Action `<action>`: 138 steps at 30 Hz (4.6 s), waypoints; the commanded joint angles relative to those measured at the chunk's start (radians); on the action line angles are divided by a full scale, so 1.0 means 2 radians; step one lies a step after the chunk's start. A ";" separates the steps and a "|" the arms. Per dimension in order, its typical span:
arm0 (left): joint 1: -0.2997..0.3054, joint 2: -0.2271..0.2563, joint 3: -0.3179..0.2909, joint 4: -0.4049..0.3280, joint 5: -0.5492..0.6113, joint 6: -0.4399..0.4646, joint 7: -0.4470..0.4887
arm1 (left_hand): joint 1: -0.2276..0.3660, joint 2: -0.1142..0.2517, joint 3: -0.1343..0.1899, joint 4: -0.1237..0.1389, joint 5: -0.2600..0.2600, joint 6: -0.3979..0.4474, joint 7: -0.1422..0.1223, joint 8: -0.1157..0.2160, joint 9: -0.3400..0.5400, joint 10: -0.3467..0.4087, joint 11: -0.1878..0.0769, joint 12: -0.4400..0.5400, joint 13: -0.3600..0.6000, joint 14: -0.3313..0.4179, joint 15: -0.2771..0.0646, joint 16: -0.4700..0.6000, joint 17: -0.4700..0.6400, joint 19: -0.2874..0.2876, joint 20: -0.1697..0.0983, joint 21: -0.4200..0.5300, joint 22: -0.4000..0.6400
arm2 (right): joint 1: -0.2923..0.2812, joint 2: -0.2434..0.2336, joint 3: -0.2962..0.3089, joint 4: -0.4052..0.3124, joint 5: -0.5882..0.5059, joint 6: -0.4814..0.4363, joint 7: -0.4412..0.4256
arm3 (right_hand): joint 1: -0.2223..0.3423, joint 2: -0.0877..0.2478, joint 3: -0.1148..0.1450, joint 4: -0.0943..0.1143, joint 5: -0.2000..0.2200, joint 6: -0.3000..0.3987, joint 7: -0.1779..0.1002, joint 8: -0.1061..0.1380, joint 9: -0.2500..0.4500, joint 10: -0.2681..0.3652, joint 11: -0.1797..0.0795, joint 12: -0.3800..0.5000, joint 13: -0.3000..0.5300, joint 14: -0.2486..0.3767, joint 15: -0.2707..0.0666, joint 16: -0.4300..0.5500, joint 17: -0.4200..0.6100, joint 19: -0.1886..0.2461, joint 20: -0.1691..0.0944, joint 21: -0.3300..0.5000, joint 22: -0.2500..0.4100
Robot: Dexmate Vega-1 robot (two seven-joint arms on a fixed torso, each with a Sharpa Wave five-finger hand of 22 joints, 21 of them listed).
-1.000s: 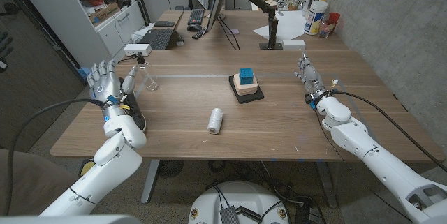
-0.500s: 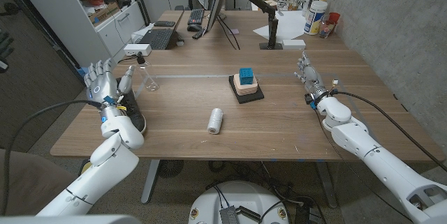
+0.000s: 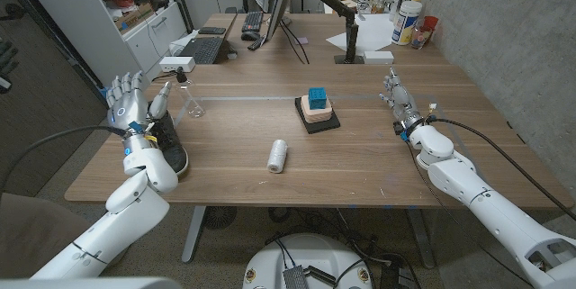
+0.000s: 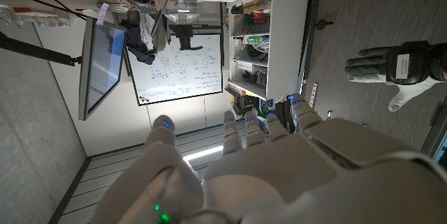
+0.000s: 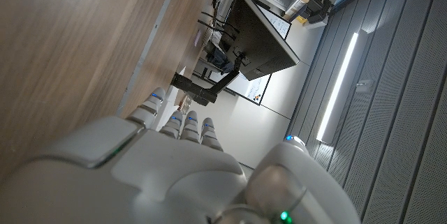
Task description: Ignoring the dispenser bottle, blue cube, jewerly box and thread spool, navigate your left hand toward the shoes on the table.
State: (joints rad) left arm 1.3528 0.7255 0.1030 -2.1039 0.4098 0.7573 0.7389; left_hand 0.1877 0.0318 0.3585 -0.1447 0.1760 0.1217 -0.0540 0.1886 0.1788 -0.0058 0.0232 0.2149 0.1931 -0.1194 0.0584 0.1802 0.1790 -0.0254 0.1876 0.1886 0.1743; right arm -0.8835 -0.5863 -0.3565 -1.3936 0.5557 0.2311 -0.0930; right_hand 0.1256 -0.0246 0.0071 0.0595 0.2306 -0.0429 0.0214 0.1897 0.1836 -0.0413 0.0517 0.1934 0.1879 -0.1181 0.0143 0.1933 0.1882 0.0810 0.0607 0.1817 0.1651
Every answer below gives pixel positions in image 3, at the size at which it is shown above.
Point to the black computer mouse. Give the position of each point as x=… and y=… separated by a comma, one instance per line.
x=249, y=36

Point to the grey table leg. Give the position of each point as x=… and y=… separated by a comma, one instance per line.
x=420, y=239
x=193, y=235

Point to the cardboard box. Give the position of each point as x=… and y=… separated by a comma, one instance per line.
x=134, y=18

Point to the white paper sheet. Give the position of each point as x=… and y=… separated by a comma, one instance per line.
x=373, y=32

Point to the red cup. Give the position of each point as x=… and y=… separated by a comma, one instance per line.
x=430, y=22

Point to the pink jewelry box black base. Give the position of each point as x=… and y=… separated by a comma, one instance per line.
x=317, y=117

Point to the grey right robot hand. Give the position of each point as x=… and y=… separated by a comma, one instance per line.
x=402, y=104

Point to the white shelf cabinet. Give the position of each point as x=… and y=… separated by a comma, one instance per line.
x=139, y=50

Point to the black keyboard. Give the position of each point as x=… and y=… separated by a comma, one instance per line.
x=252, y=22

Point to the blue cube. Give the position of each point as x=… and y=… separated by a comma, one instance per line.
x=317, y=98

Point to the white power box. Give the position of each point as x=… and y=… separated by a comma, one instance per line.
x=177, y=64

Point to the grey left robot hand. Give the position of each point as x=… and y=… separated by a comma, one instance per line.
x=128, y=109

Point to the brown chair cushion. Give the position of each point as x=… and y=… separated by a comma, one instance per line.
x=27, y=235

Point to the white flat box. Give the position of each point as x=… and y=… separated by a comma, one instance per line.
x=378, y=57

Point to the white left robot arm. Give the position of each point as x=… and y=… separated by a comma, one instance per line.
x=130, y=217

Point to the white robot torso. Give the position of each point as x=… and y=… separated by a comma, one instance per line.
x=310, y=253

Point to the clear glass jar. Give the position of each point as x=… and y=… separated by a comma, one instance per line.
x=420, y=38

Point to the clear dispenser bottle black pump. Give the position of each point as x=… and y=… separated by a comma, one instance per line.
x=181, y=76

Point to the black sneaker shoe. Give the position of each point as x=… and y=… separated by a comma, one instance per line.
x=173, y=145

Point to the black laptop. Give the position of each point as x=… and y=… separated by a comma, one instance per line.
x=204, y=49

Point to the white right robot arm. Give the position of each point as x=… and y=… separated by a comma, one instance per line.
x=495, y=217

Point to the computer monitor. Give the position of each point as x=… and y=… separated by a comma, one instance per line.
x=280, y=1

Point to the white wipes canister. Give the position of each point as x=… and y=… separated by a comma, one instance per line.
x=406, y=23

